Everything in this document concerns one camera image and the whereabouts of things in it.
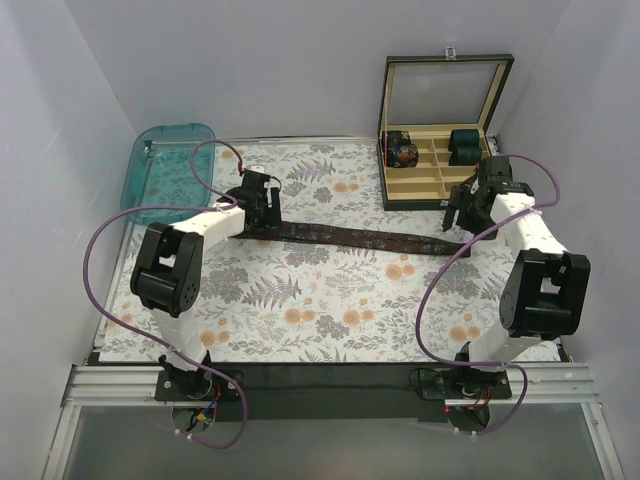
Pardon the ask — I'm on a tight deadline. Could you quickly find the brown blue floral tie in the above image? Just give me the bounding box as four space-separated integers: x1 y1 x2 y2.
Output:
236 222 462 256

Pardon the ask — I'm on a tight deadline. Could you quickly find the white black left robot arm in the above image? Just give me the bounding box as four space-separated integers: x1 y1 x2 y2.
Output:
130 167 282 400

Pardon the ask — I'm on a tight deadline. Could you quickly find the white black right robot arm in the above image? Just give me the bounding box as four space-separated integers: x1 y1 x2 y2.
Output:
442 156 591 398

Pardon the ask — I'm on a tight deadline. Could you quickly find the dark green rolled tie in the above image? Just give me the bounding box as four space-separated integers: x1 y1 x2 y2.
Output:
449 146 483 166
448 129 480 151

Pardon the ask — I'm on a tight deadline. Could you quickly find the dark floral rolled tie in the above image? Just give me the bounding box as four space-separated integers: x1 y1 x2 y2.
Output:
383 130 412 148
386 144 419 168

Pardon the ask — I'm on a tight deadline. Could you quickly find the dark green tie box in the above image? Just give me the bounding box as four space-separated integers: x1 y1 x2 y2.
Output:
376 48 515 211

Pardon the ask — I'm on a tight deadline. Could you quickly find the teal transparent plastic tray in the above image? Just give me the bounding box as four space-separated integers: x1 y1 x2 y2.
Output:
120 123 215 226

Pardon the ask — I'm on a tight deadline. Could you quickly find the floral patterned table mat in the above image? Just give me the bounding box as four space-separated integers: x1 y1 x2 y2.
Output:
98 142 561 364

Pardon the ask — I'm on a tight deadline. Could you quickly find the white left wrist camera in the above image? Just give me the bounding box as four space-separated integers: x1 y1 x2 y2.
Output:
244 166 272 206

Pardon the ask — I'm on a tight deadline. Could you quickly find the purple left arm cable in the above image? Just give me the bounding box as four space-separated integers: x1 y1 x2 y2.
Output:
85 139 249 450

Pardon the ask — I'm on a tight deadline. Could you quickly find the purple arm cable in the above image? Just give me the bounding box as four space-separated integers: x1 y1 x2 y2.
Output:
85 139 249 450
415 153 559 437

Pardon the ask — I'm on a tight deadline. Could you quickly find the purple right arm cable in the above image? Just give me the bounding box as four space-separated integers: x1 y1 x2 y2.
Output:
415 153 559 437

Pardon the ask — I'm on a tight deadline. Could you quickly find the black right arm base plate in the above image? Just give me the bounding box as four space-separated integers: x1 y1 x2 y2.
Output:
408 367 512 401

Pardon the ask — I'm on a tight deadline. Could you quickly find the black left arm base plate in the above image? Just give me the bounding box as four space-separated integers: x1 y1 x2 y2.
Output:
154 369 240 402

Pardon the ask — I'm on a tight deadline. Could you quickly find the aluminium frame rail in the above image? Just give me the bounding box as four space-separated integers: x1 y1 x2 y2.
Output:
43 362 623 479

